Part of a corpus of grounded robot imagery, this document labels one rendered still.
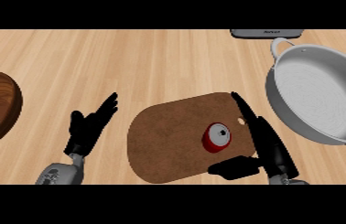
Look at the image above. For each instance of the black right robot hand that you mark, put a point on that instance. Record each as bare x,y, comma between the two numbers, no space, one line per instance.
270,144

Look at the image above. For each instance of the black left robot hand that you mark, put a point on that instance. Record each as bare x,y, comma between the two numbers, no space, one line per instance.
86,128

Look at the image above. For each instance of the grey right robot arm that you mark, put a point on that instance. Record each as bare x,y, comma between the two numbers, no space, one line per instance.
288,180

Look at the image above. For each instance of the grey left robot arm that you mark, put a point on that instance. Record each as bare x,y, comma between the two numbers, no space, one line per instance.
61,172

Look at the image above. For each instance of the red can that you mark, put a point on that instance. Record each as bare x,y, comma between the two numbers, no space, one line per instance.
217,137

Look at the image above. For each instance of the brown wooden cutting board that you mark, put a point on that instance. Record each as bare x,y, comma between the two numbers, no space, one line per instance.
181,139

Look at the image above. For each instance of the grey metal pot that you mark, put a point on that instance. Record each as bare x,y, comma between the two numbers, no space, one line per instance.
311,89

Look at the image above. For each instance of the dark wooden round bowl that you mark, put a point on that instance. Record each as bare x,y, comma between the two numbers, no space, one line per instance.
8,104

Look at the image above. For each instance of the grey appliance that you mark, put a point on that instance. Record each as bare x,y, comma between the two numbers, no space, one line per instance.
265,33

